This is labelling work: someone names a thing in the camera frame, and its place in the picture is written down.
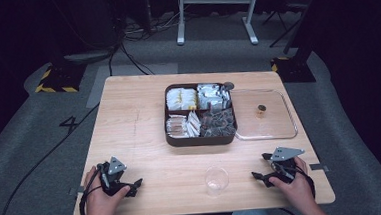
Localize clear glass cup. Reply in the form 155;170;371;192
203;165;231;198

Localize person's left hand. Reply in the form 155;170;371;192
81;164;133;215

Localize clear lid with gold knob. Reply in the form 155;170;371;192
231;85;300;143

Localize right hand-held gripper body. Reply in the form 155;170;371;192
269;145;307;184

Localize pile of silver packets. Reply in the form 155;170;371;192
196;82;232;112

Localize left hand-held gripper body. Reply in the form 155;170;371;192
95;154;132;197

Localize black tripod legs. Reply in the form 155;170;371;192
261;6;309;49

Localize person's right hand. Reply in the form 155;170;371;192
267;155;316;215

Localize long black floor cable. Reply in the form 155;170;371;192
0;103;107;215

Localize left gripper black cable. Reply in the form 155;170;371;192
76;164;107;215

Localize black yellow striped base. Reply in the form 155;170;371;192
33;61;89;96
270;54;317;85

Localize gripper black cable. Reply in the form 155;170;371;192
76;164;107;215
293;164;316;201

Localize brown compartment box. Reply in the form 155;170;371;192
161;80;240;149

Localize grey tape piece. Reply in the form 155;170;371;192
309;162;331;173
68;185;86;196

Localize pile of white sachets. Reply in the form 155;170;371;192
185;109;202;139

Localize pile of clear stick packets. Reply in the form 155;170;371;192
165;114;190;140

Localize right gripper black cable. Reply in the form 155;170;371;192
293;164;316;201

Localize bundle of floor cables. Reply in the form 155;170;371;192
121;6;188;43

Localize dark metal post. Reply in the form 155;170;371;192
279;0;329;57

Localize pile of dark wrapped packets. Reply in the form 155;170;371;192
199;108;237;139

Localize pile of white tea bags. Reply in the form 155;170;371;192
164;86;200;112

